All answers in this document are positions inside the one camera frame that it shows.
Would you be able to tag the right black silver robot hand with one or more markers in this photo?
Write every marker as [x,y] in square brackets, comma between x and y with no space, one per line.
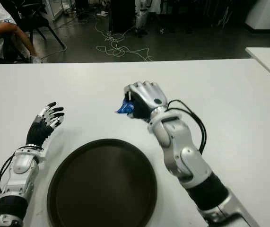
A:
[149,94]

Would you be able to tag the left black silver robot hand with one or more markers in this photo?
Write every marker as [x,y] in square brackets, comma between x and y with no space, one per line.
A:
[37,132]

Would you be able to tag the blue Oreo cookie packet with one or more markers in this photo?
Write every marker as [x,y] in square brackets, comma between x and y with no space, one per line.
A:
[124,109]

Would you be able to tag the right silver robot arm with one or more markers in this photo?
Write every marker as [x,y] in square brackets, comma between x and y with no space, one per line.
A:
[172,137]

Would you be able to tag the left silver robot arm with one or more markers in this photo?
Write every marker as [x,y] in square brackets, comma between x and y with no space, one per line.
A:
[21,165]

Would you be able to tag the silver humanoid robot legs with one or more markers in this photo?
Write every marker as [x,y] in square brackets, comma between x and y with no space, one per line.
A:
[140,16]

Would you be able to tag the round dark brown tray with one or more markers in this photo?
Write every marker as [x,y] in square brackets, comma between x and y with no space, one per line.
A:
[101,189]

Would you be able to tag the metal folding stand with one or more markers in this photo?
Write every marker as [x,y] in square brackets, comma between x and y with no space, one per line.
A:
[224,17]

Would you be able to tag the black chair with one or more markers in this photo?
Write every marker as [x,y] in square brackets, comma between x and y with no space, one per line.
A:
[37,19]

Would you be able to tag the white glass-front cabinet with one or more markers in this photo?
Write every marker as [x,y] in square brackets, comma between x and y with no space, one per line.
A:
[52,9]

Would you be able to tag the white side table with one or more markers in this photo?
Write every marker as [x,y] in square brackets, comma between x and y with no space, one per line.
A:
[269,59]

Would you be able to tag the white cabinet with black base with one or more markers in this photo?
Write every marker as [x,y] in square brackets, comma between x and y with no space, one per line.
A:
[267,11]

